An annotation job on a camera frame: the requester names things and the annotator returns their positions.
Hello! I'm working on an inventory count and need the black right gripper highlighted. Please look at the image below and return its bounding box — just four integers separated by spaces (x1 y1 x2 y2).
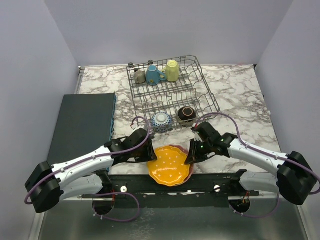
185 137 213 164

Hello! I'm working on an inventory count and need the pink plate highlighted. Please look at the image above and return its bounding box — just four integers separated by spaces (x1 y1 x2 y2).
171 144 194 187

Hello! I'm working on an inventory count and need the orange polka dot plate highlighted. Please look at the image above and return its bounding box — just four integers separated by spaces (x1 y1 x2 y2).
147 145 190 187

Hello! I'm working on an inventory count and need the orange blue patterned bowl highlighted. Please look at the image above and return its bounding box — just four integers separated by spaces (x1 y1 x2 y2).
151 112 172 133

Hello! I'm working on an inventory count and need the dark brown bowl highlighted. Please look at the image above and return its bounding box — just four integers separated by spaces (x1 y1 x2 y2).
177 106 197 127

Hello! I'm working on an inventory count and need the grey wire dish rack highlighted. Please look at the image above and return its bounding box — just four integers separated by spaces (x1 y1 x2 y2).
126 55 221 131

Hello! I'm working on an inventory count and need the blue mug white inside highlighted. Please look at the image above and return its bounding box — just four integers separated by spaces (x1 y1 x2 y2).
145 64 167 86

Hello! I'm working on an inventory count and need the small grey cup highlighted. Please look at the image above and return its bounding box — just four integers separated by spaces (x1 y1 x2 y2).
134 68 146 84

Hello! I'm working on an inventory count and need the pale yellow mug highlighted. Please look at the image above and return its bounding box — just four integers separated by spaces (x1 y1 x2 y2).
165 59 180 82

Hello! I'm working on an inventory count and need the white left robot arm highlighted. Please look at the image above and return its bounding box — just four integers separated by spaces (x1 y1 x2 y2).
24 128 157 213

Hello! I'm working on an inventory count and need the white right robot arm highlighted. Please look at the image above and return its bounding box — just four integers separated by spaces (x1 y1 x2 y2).
185 122 317 206

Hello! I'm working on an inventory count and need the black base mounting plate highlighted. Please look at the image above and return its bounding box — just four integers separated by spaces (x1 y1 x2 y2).
82 169 265 211

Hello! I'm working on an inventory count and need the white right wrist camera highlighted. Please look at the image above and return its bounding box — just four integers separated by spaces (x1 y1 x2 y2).
191 123 202 142

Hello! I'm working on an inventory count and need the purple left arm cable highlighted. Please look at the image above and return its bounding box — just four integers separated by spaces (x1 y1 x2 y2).
24 116 151 223

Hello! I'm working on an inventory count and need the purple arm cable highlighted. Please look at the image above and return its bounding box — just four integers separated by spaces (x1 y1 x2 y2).
24 116 151 223
193 112 320 218

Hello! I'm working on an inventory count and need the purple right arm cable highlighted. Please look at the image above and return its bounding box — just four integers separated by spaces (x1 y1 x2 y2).
193 112 320 218

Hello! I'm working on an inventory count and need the dark network switch box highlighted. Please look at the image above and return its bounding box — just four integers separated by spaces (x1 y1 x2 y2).
47 93 117 165

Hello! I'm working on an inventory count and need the aluminium rail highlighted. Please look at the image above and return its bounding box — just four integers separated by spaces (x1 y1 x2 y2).
41 176 305 201

